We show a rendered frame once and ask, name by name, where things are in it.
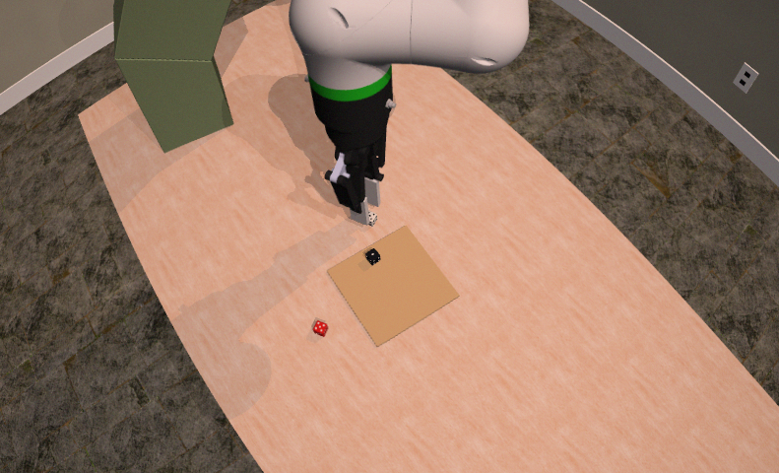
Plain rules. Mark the tan square mat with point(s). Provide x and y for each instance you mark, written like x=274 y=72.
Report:
x=397 y=292

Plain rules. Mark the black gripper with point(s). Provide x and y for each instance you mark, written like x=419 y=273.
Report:
x=362 y=177

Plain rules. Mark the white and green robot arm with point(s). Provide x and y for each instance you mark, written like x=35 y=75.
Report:
x=349 y=47

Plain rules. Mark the red die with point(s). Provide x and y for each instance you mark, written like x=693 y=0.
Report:
x=320 y=328

